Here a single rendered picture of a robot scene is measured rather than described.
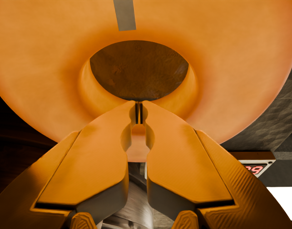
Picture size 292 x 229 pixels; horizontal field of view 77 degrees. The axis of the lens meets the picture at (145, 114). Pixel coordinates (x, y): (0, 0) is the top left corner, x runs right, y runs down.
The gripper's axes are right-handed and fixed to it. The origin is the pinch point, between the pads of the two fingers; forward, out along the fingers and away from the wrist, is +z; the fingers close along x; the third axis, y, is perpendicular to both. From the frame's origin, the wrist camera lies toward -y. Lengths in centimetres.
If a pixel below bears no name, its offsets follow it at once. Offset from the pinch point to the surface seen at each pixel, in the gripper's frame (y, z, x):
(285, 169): 568, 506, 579
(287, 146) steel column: 332, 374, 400
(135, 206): 17.2, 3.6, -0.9
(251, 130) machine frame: 13.0, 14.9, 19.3
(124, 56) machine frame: -2.1, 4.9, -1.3
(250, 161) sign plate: 20.8, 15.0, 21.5
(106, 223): 13.0, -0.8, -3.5
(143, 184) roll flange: 16.8, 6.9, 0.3
